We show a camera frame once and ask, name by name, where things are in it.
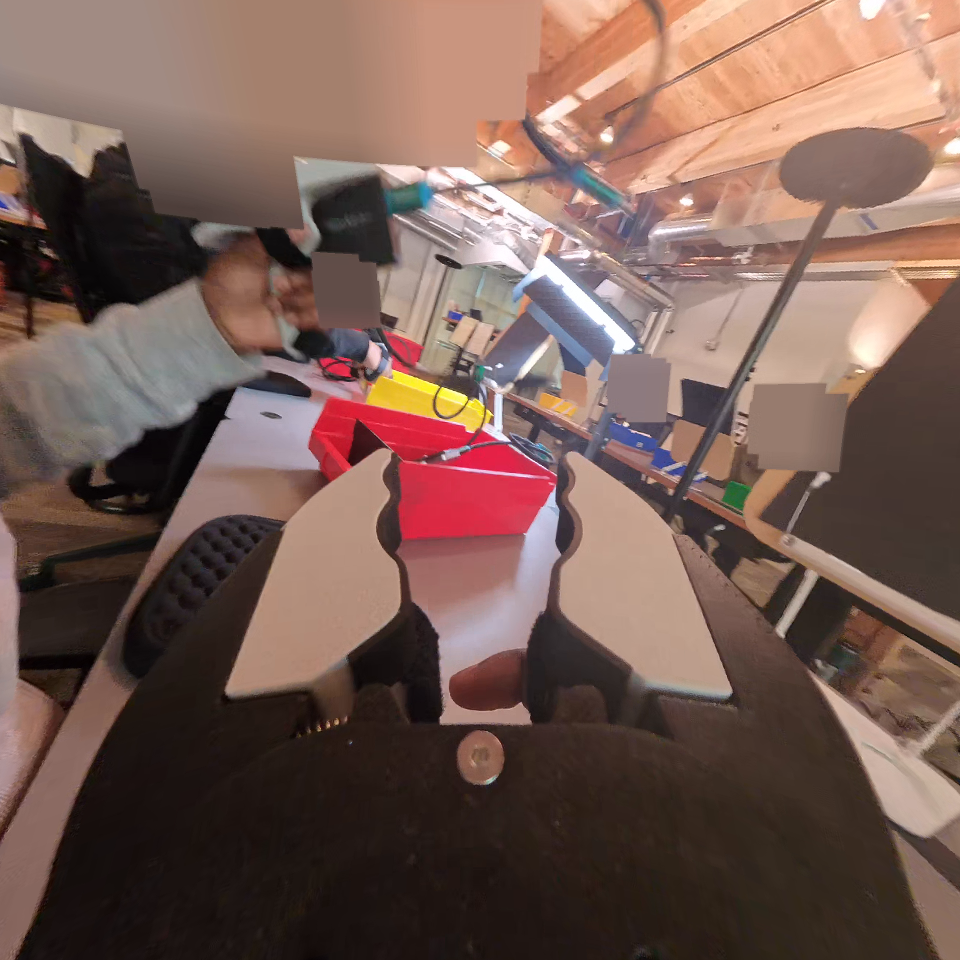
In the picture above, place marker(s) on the brown cardboard box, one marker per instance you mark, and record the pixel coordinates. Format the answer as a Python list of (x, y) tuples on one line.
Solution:
[(709, 450)]

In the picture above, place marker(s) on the black bin divider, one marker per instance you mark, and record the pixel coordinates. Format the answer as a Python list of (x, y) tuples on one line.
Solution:
[(369, 444)]

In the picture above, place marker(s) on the black square hdmi hub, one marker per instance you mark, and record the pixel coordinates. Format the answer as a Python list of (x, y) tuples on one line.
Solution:
[(352, 221)]

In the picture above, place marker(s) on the wooden office desk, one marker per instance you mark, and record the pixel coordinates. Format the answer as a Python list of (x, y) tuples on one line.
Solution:
[(637, 465)]

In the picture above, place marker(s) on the person's left forearm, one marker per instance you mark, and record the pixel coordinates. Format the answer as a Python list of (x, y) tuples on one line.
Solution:
[(112, 375)]

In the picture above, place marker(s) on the black office chair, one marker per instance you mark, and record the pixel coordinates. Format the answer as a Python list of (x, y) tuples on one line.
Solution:
[(127, 217)]

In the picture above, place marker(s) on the blue plastic bin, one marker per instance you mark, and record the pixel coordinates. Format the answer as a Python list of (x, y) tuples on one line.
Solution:
[(637, 439)]

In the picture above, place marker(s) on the overhead desk lamp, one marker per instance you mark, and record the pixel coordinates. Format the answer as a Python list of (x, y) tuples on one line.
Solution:
[(577, 304)]

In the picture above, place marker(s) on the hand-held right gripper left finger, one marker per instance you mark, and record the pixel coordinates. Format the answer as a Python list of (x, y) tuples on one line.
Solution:
[(322, 585)]

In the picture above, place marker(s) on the black panel with wooden edge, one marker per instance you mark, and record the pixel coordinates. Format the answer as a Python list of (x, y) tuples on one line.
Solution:
[(900, 465), (517, 352)]

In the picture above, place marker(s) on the green plastic bin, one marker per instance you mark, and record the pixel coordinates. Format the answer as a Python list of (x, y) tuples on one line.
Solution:
[(736, 495)]

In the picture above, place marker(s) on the red plastic bin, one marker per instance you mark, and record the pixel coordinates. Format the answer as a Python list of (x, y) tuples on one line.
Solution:
[(401, 349), (465, 495)]

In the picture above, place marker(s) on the silver air duct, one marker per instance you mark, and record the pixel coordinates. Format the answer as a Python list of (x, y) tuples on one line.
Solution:
[(682, 229)]

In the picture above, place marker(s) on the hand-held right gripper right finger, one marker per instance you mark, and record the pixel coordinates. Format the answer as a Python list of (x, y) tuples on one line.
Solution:
[(630, 592)]

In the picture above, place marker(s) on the black foam wrist pad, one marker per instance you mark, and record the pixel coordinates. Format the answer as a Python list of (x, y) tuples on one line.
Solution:
[(195, 577)]

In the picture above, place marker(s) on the black round-top light stand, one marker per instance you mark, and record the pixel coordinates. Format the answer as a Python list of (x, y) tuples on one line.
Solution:
[(855, 165), (448, 261)]

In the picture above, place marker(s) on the yellow plastic bin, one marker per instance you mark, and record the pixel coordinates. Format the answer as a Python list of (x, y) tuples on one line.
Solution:
[(405, 394)]

